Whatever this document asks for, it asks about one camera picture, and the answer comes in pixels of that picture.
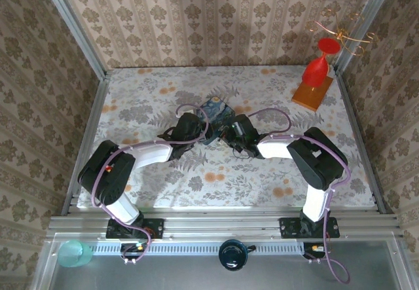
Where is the starry night painted tin box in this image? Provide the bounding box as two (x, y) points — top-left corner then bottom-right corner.
(197, 96), (237, 145)

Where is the floral table cloth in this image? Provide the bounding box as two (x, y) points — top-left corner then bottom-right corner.
(78, 66), (376, 209)

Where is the orange wooden block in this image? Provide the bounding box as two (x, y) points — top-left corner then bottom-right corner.
(291, 75), (334, 113)

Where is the red plastic goblet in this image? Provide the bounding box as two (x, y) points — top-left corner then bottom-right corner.
(301, 37), (341, 88)

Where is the small black connector board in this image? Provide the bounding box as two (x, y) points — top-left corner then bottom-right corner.
(302, 242), (330, 260)
(120, 242), (148, 260)

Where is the teal plastic cup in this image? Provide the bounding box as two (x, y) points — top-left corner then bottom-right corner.
(58, 240), (94, 268)

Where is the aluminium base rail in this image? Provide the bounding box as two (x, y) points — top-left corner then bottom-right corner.
(47, 204), (405, 244)

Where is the aluminium side rail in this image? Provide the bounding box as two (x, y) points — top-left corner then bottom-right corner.
(62, 77), (111, 215)
(337, 73), (393, 214)

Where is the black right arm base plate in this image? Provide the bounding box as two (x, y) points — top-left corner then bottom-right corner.
(280, 217), (340, 240)

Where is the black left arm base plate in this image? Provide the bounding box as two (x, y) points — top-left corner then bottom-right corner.
(106, 217), (164, 240)

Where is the white slotted cable duct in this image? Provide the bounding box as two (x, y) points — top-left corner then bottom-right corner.
(88, 240), (305, 255)

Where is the gold wire ornament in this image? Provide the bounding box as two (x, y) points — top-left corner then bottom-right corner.
(306, 8), (380, 57)

